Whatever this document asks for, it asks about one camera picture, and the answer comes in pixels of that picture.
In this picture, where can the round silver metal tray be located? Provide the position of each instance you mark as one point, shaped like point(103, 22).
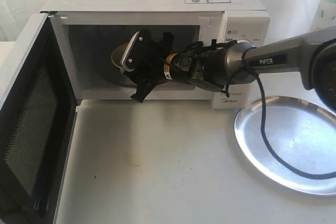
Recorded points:
point(300, 132)

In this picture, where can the white microwave door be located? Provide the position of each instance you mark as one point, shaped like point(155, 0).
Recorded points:
point(38, 113)

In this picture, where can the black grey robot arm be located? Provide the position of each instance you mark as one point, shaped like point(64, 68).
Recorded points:
point(216, 67)

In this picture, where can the white microwave oven body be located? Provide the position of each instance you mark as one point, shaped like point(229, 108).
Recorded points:
point(88, 31)

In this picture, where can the upper white control knob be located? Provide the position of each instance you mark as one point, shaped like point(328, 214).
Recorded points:
point(245, 41)

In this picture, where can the white patterned bottle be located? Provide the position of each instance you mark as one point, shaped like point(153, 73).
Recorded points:
point(325, 15)

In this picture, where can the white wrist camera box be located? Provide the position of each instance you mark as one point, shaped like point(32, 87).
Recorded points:
point(131, 55)

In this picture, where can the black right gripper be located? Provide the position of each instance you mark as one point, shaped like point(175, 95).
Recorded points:
point(149, 71)

